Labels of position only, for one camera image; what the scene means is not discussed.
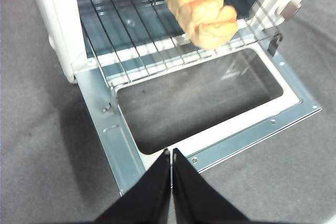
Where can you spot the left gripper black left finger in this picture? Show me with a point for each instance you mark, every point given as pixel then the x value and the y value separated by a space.
pixel 147 197

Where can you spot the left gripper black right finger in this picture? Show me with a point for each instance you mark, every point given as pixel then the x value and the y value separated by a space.
pixel 194 197

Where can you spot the golden braided bread loaf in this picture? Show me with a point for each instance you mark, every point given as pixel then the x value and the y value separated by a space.
pixel 202 11

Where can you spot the cream Toshiba toaster oven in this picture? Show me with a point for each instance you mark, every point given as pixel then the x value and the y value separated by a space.
pixel 56 16

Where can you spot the oven knob with narrow dial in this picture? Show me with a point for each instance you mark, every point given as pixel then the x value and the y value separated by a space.
pixel 289 10

